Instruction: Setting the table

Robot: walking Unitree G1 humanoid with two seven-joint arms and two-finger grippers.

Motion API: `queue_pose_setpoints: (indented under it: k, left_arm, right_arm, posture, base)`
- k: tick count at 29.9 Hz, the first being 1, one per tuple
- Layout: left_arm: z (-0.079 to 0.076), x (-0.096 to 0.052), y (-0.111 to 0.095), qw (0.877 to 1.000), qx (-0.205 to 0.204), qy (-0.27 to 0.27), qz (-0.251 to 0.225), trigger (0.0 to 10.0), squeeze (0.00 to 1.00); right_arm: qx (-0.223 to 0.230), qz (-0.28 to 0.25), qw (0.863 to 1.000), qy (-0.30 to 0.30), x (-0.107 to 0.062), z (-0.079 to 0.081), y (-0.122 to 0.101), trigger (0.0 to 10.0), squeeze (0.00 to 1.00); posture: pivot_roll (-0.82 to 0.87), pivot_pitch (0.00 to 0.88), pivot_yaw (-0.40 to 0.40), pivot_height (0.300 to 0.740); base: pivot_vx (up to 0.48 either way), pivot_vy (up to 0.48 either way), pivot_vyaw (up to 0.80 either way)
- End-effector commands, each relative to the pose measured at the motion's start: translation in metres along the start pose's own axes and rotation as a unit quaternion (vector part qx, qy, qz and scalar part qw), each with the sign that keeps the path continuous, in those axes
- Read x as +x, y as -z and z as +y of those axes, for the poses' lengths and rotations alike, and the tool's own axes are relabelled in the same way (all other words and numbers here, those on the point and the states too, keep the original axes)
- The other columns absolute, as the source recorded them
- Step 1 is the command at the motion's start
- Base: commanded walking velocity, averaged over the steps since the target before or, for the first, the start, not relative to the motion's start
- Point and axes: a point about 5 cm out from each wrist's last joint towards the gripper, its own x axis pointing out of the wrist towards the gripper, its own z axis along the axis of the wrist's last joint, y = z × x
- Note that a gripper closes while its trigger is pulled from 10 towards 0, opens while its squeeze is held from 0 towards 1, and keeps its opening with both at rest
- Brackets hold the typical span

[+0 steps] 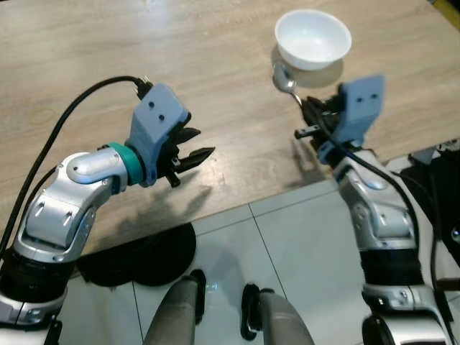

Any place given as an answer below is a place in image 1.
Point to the metal spoon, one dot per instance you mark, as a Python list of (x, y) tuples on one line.
[(283, 77)]

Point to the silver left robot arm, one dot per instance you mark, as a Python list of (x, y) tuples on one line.
[(61, 208)]

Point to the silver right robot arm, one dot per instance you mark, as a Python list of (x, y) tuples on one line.
[(381, 215)]

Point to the white ceramic bowl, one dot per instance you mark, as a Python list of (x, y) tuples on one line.
[(313, 36)]

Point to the black round table base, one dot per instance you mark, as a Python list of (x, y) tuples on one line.
[(154, 255)]

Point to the black chair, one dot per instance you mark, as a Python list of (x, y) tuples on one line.
[(438, 208)]

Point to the grey left robot leg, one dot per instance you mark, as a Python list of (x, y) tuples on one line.
[(172, 316)]

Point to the grey robot leg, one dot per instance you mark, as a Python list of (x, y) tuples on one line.
[(280, 320), (172, 316)]

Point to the yellow and black object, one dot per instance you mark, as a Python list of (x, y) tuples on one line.
[(449, 8)]

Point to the grey right robot leg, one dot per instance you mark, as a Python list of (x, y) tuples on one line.
[(280, 320)]

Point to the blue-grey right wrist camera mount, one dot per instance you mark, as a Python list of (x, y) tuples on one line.
[(359, 108)]

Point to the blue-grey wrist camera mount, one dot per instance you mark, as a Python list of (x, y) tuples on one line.
[(359, 108), (154, 118)]

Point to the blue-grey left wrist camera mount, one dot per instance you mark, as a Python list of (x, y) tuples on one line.
[(154, 118)]

